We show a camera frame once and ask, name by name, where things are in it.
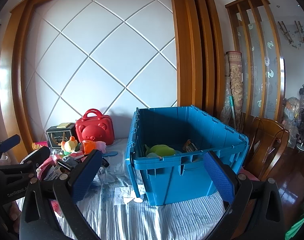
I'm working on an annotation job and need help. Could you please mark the small printed box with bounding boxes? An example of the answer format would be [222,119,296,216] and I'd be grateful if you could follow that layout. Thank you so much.
[183,139,200,153]

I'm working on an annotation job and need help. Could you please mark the plastic-wrapped roll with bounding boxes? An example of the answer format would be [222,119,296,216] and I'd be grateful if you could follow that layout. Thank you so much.
[220,76,234,125]

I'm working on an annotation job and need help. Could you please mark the red bear-face suitcase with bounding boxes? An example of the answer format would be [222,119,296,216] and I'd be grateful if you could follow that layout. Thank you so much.
[75,108,115,146]

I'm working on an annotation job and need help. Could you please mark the person's left hand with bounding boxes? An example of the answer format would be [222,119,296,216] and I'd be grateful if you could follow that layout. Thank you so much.
[7,200,23,236]

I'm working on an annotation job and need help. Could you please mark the pink plush toy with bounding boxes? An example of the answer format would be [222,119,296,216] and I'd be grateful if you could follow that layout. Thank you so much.
[95,141,108,153]

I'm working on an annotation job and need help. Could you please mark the hanging vine decoration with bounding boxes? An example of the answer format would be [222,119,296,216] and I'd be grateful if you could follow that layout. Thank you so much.
[278,20,304,49]

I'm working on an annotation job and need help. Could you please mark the green plush toy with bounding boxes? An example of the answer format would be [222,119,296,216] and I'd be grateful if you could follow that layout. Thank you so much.
[144,144,183,159]

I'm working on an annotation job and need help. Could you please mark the orange toy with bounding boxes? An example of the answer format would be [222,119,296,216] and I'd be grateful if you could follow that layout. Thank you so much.
[81,140,97,155]

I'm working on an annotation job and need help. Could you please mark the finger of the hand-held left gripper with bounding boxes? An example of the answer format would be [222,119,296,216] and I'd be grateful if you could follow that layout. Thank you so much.
[18,146,51,178]
[0,134,21,167]

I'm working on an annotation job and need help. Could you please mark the pink bag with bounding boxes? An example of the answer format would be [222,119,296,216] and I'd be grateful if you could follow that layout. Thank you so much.
[36,154,65,181]

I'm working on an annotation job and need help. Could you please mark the yellow and pink tube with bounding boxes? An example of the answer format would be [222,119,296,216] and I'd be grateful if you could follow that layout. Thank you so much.
[32,141,51,151]

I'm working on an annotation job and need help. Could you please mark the teal pole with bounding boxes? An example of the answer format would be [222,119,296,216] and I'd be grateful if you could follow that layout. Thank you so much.
[229,95,238,131]

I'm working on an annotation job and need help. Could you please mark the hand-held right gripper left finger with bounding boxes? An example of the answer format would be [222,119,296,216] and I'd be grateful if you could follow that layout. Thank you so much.
[19,149,110,240]

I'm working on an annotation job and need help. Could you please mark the green cloth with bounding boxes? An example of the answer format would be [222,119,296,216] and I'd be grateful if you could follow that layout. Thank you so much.
[285,201,304,240]

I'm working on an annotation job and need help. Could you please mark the black marker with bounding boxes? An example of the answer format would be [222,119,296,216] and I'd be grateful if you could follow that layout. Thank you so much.
[57,160,74,172]

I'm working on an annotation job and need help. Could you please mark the yellow plush toy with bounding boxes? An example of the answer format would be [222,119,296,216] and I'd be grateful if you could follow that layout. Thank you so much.
[60,136,80,156]

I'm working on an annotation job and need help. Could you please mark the white paper sheet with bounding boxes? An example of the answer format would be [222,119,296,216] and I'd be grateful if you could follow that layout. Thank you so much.
[114,184,145,206]

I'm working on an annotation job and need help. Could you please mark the black box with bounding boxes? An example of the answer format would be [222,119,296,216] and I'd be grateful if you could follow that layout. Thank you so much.
[46,123,76,149]

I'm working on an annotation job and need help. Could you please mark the blue plastic storage crate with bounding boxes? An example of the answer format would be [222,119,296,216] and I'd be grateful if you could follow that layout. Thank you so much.
[125,106,250,207]

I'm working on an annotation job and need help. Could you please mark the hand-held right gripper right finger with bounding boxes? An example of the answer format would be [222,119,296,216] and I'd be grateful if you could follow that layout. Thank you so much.
[203,151,285,240]

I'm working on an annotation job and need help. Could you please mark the rolled patterned carpet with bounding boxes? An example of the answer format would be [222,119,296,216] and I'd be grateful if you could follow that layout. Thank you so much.
[226,51,244,131]

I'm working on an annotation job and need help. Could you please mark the wooden chair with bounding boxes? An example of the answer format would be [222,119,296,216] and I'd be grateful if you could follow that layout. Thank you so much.
[243,116,290,181]

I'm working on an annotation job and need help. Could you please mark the wooden slat glass partition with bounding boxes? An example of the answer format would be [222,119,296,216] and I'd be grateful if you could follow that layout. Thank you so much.
[225,0,286,131]

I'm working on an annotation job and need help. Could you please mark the pile of bagged clothes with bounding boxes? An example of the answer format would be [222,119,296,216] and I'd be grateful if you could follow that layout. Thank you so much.
[283,84,304,142]

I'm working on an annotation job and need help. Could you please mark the wooden wall frame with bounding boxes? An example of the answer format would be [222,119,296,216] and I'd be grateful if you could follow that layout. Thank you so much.
[0,0,226,156]

